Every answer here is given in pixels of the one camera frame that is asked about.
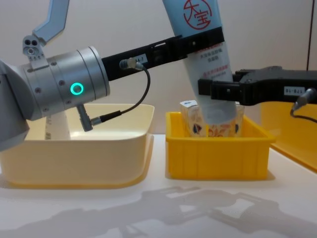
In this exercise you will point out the pale blue tube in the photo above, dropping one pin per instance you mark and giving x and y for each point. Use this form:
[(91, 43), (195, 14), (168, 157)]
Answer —
[(178, 15)]

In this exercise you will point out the large yellow plastic bin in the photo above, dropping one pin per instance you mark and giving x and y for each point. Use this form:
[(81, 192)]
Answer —
[(277, 124)]

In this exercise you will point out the dark vertical post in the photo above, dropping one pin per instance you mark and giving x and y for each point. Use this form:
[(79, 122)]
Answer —
[(310, 34)]

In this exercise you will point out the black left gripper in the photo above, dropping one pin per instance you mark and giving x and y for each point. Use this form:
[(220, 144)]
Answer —
[(138, 60)]

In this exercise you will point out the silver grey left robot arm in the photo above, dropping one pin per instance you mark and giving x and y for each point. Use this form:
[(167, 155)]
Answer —
[(49, 86)]

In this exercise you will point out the cream plastic bin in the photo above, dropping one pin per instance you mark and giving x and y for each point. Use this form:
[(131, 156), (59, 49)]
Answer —
[(74, 158)]

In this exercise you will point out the small yellow plastic bin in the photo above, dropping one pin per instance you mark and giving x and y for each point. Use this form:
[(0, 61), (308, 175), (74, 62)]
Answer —
[(210, 158)]

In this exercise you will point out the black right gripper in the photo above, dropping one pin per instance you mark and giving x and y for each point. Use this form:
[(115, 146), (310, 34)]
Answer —
[(272, 86)]

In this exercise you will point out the white tube with grey print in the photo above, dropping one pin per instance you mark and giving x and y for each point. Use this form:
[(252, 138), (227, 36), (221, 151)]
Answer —
[(58, 126)]

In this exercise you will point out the white carton with blue top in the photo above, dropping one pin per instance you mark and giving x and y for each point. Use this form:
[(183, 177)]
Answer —
[(193, 119)]

